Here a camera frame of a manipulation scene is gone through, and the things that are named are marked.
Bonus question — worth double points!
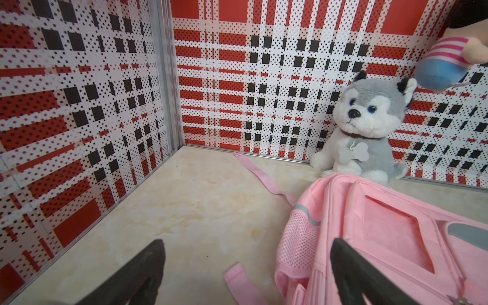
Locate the left gripper triangular left finger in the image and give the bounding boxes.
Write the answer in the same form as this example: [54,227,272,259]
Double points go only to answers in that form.
[78,239,166,304]

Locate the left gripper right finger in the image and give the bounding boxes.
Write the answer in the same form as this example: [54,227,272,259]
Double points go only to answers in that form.
[330,238,417,304]

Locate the pink backpack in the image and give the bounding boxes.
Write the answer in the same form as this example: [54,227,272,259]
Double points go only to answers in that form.
[222,152,488,305]

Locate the grey husky plush toy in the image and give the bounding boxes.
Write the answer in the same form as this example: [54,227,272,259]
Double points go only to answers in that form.
[310,71,418,185]

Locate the black-haired hanging doll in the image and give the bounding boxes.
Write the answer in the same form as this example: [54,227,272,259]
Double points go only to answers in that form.
[414,0,487,93]

